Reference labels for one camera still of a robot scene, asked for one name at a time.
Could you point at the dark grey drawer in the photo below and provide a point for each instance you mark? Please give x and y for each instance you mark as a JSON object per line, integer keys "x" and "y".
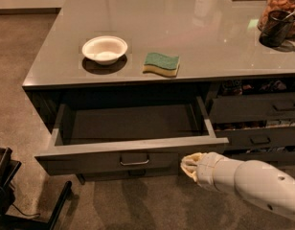
{"x": 99, "y": 140}
{"x": 262, "y": 137}
{"x": 246, "y": 108}
{"x": 276, "y": 158}
{"x": 129, "y": 174}

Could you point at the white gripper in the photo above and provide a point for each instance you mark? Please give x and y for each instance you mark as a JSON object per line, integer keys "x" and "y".
{"x": 205, "y": 171}

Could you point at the green and yellow sponge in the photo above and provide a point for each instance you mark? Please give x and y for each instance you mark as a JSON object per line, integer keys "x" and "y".
{"x": 162, "y": 65}

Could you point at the black mesh cup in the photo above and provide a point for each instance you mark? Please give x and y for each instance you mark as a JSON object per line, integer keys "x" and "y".
{"x": 276, "y": 28}

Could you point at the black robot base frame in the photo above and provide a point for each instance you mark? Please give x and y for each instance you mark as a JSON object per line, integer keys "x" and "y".
{"x": 8, "y": 169}

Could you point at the white paper bowl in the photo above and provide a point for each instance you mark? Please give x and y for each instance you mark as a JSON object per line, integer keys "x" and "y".
{"x": 104, "y": 50}

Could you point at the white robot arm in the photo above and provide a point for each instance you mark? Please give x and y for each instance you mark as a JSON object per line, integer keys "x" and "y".
{"x": 254, "y": 181}

